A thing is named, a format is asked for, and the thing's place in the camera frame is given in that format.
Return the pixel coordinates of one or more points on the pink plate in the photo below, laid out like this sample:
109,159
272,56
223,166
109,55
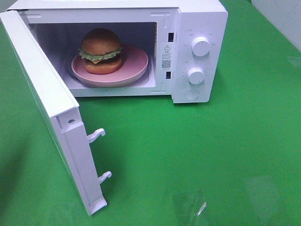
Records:
133,65

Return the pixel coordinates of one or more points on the burger with lettuce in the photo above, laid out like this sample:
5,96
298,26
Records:
101,51

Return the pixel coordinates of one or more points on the white microwave door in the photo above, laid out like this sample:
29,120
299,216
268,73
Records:
60,111

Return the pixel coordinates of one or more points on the lower white microwave knob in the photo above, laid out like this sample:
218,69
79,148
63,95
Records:
196,75

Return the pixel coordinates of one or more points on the white microwave knob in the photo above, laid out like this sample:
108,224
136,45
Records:
196,75
200,46

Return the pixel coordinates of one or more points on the white microwave oven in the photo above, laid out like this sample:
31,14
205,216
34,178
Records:
164,29

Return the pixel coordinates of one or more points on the upper white microwave knob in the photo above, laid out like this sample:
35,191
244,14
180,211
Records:
200,46

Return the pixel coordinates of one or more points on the glass microwave turntable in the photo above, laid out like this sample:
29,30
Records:
147,80

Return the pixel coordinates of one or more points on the clear tape patch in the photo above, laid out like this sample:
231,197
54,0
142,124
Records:
189,204
264,196

